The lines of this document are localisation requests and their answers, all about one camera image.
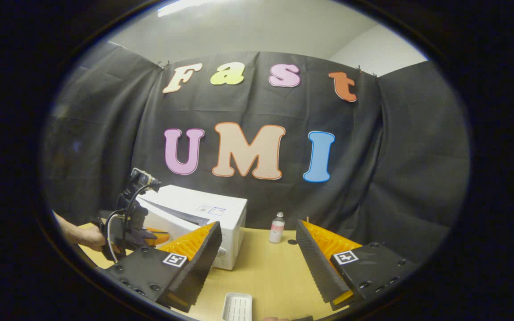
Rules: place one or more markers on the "small clear bottle pink label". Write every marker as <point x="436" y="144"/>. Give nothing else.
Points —
<point x="277" y="232"/>

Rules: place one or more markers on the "ceiling light panel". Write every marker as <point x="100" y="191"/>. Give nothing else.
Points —
<point x="181" y="6"/>

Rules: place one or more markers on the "white microwave oven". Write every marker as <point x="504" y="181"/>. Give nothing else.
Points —
<point x="185" y="200"/>

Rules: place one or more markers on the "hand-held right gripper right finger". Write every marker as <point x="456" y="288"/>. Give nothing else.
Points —
<point x="317" y="267"/>

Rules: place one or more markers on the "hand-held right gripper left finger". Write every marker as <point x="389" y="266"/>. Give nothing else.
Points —
<point x="201" y="267"/>

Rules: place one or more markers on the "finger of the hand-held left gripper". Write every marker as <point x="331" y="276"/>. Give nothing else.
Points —
<point x="159" y="237"/>

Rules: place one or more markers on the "white plastic tray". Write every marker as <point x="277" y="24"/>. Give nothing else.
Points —
<point x="237" y="307"/>

